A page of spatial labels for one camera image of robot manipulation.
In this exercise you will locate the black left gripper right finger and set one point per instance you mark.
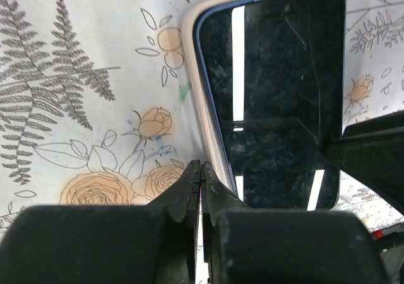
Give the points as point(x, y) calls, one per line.
point(246, 245)

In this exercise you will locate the floral tablecloth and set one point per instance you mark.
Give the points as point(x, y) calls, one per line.
point(97, 90)

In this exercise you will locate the beige phone case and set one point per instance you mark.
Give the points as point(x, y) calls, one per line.
point(205, 112)

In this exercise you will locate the blue smartphone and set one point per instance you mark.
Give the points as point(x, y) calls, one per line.
point(274, 71)

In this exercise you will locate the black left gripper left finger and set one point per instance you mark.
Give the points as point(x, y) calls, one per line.
point(153, 243)

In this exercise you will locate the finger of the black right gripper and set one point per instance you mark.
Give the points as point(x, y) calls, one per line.
point(372, 153)

